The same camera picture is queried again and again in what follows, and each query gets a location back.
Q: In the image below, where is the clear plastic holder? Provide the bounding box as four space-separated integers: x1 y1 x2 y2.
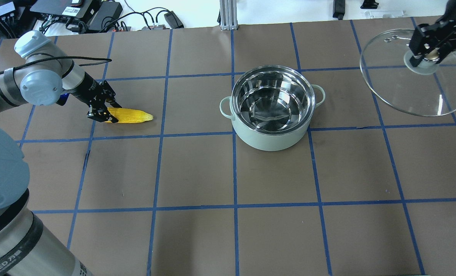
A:
364 9 405 19

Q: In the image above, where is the yellow corn cob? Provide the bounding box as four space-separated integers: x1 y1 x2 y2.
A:
105 108 153 123

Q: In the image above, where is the black power adapter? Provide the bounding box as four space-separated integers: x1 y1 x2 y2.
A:
332 0 346 20

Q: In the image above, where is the aluminium frame post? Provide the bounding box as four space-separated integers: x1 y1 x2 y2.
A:
219 0 239 30

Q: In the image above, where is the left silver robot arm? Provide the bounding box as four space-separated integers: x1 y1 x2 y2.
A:
0 30 119 276

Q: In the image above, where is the pale green cooking pot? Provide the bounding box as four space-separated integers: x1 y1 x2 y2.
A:
219 65 326 151

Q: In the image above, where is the glass pot lid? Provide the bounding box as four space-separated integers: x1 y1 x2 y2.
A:
360 29 456 117

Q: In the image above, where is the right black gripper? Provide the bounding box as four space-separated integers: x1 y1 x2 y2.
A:
409 0 456 67

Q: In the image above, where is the black electronics box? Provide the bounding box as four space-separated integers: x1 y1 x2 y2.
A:
30 0 123 33

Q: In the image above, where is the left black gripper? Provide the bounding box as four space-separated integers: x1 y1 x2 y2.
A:
76 73 122 123

